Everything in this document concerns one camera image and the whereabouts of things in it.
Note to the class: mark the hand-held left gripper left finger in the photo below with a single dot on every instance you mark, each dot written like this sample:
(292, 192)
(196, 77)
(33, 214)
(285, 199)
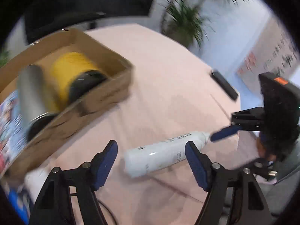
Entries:
(106, 164)

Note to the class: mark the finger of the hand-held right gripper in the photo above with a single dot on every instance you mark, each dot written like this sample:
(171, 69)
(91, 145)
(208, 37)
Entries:
(223, 133)

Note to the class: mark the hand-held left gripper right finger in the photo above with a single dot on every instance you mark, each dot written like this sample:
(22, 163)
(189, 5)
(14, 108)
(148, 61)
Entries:
(195, 163)

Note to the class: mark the white tube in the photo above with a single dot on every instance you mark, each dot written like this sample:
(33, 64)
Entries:
(164, 153)

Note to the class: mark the cardboard box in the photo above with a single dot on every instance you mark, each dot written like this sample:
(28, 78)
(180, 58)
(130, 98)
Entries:
(68, 98)

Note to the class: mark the person's right hand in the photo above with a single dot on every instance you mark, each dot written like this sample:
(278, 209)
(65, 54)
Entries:
(263, 148)

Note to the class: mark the black remote control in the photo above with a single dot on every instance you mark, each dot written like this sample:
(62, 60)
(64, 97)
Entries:
(224, 84)

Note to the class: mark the pink tablecloth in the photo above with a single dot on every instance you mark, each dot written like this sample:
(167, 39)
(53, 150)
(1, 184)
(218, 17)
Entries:
(159, 112)

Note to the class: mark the white cup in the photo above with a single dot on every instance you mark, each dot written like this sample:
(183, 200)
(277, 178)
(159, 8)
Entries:
(35, 180)

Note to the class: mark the yellow cylinder with black cap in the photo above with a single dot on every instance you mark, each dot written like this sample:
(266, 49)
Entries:
(75, 77)

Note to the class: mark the silver cylinder with black cap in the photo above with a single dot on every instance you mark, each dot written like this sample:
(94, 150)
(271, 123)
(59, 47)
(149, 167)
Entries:
(32, 103)

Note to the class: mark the colourful printed packet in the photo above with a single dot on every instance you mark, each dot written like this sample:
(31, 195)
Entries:
(10, 133)

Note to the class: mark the potted palm plant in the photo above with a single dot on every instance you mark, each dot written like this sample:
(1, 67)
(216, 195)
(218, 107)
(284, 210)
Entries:
(194, 11)

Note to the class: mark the black chair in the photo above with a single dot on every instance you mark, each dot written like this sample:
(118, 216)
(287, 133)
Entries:
(77, 7)

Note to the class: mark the wall poster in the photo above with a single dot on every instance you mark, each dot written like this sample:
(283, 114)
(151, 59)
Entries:
(269, 56)

